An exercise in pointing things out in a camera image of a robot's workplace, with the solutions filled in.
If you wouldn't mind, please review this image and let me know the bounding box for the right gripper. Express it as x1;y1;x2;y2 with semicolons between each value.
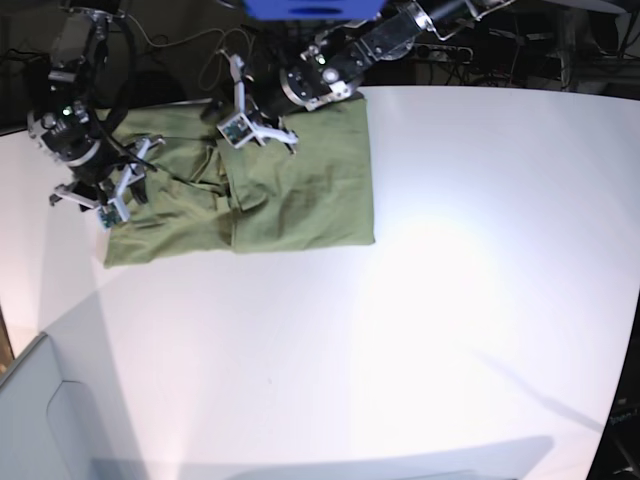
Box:
27;102;148;211

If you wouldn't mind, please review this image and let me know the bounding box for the green T-shirt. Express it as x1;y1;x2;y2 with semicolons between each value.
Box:
103;99;374;268

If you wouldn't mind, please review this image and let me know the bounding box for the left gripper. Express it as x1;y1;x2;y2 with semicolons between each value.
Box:
200;47;365;121

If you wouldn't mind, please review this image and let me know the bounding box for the grey coiled cable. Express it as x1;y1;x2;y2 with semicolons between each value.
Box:
129;19;261;92

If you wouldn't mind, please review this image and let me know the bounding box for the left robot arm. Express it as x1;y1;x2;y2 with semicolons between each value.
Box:
228;1;510;123

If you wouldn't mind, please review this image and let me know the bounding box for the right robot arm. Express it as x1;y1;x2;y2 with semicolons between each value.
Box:
27;1;144;214

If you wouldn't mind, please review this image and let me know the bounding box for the black power strip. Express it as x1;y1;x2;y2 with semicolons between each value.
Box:
414;44;474;65

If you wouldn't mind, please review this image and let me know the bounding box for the blue box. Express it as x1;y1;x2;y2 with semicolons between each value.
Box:
241;0;386;21

